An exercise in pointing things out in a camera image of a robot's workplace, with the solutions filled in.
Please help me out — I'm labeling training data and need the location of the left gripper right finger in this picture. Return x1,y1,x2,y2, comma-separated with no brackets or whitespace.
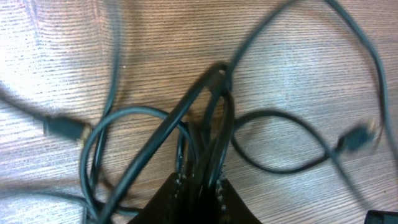
216,179,261,224

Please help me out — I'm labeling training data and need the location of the thick black cable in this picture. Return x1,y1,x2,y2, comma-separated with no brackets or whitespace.
96,61,236,224

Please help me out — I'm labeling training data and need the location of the short black USB cable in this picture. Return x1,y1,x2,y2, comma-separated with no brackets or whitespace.
79,105,200,220

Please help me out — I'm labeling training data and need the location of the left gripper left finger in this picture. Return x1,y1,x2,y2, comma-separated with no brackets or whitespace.
128,173,182,224

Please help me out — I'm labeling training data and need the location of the thin black USB cable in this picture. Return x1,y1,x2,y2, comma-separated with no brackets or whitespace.
0,0,398,224

